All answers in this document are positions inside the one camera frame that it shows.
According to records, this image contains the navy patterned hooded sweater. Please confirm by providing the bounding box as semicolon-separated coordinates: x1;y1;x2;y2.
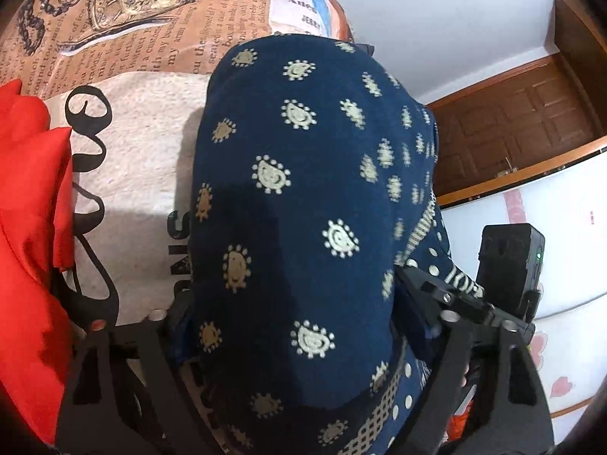
181;34;484;454

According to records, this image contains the newspaper print bed quilt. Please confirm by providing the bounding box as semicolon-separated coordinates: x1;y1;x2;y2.
0;0;376;455

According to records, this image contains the brown wooden door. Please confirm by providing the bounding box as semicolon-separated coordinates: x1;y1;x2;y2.
429;0;606;207

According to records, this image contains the red garment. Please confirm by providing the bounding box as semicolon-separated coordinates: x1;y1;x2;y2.
1;79;74;445

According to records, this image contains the orange right sleeve forearm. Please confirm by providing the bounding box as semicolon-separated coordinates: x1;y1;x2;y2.
445;400;473;442

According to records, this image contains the white sliding wardrobe door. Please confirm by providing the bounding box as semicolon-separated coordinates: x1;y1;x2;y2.
442;154;607;442

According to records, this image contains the person right hand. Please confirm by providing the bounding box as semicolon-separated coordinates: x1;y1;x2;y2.
460;361;478;388

